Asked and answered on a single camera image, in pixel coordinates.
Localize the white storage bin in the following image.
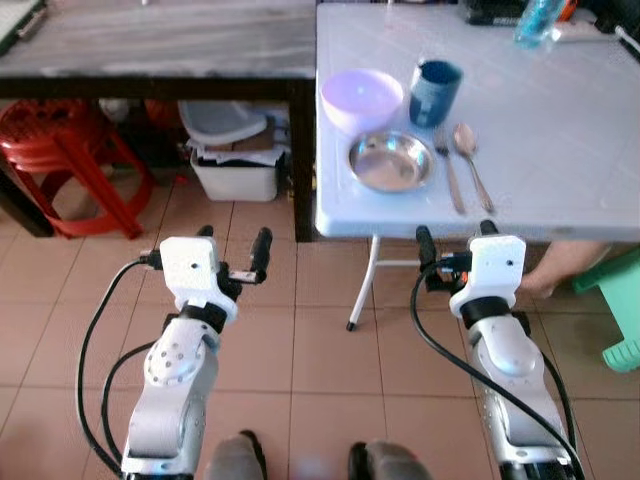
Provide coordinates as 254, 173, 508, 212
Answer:
190, 146, 282, 203

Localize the metal fork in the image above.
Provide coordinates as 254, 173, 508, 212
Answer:
434, 128, 467, 216

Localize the white metal table leg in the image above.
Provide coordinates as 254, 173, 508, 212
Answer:
346, 236, 423, 333

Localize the person's bare foot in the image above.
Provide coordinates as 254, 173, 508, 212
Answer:
518, 240, 613, 299

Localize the metal spoon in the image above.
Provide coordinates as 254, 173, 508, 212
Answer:
452, 122, 496, 215

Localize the round metal plate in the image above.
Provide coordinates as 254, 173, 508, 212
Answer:
347, 130, 437, 194

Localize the white folding table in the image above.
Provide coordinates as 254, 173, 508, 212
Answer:
315, 0, 640, 242

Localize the white grey plastic lid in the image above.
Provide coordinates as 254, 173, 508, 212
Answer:
178, 100, 269, 149

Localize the dark blue cup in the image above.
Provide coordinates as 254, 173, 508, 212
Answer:
409, 59, 464, 129

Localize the green plastic stool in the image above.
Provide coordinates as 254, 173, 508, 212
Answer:
572, 248, 640, 373

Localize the purple plastic bowl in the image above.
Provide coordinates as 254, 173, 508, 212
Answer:
320, 68, 405, 137

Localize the red plastic stool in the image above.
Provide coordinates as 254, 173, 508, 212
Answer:
0, 98, 157, 239

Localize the grey left robot leg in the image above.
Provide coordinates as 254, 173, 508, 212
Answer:
205, 430, 269, 480

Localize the grey robot leg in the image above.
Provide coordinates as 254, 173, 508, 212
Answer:
347, 441, 433, 480
205, 430, 269, 480

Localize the dark marble-top table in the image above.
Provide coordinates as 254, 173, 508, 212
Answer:
0, 0, 319, 242

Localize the grey right robot leg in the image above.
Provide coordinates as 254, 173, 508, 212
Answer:
347, 441, 433, 480

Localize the blue plastic water bottle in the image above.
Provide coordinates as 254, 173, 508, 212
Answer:
513, 0, 563, 49

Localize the black device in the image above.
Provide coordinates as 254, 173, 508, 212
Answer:
460, 0, 531, 26

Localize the white power strip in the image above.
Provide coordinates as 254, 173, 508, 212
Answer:
550, 22, 629, 44

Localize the black bag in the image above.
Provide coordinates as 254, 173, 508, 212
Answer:
580, 0, 640, 31

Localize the dark tray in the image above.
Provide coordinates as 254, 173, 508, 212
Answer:
0, 0, 49, 56

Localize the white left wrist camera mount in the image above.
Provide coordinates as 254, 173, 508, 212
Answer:
158, 237, 241, 323

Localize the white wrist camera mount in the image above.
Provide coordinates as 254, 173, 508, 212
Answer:
158, 237, 241, 323
449, 235, 527, 319

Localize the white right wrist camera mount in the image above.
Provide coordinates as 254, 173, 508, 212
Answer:
449, 235, 527, 319

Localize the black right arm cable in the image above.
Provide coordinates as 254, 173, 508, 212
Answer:
410, 265, 589, 480

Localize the short black left arm cable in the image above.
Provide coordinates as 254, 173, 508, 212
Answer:
99, 342, 155, 466

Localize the long black left arm cable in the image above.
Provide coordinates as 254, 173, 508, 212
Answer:
76, 252, 163, 479

